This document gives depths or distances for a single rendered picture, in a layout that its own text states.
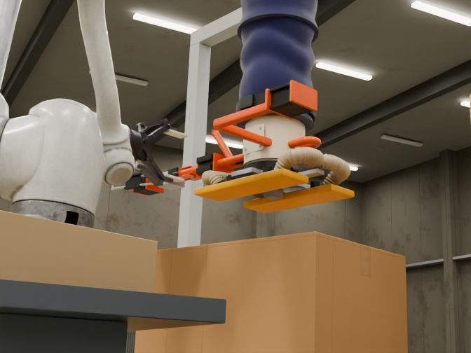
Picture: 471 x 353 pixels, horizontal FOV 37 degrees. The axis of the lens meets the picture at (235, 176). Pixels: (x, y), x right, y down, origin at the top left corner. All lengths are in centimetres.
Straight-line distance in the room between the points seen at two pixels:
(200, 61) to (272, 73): 366
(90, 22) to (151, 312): 84
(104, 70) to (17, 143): 45
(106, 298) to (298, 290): 61
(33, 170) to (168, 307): 37
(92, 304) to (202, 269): 74
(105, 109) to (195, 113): 374
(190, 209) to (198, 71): 109
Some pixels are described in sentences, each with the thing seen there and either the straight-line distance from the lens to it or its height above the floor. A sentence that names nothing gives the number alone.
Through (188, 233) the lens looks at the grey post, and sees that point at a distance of 520.
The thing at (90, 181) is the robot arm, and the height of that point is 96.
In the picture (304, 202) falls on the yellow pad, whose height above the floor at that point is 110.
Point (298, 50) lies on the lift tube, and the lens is 202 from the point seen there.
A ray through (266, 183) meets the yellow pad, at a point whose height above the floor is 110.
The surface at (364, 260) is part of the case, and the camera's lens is 176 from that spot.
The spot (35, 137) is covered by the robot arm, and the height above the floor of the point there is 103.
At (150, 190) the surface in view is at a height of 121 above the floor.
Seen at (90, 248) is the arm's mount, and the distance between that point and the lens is 121.
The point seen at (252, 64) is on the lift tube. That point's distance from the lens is 202.
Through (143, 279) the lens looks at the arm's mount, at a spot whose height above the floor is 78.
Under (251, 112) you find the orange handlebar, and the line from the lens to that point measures 170.
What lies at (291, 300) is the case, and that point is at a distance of 162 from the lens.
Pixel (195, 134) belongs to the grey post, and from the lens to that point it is 540.
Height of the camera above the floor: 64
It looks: 15 degrees up
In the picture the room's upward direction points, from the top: 2 degrees clockwise
